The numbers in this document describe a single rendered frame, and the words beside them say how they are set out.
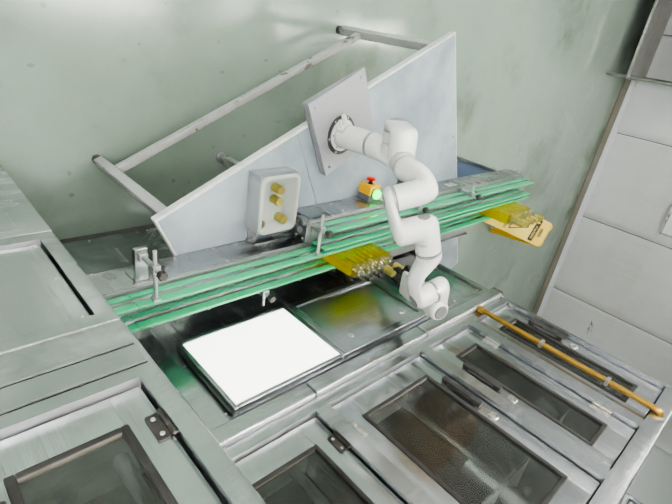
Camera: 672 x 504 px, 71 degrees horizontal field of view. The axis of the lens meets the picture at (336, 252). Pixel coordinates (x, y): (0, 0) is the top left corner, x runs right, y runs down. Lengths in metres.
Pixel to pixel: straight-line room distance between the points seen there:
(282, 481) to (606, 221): 6.72
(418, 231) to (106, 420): 0.97
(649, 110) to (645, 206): 1.21
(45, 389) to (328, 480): 0.70
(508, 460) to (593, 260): 6.35
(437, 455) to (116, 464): 0.88
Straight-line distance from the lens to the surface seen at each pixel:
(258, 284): 1.74
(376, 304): 1.90
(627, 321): 7.85
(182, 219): 1.67
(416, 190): 1.49
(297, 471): 1.32
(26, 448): 0.92
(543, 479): 1.54
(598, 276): 7.76
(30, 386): 1.00
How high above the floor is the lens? 2.11
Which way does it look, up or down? 38 degrees down
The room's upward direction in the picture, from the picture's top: 122 degrees clockwise
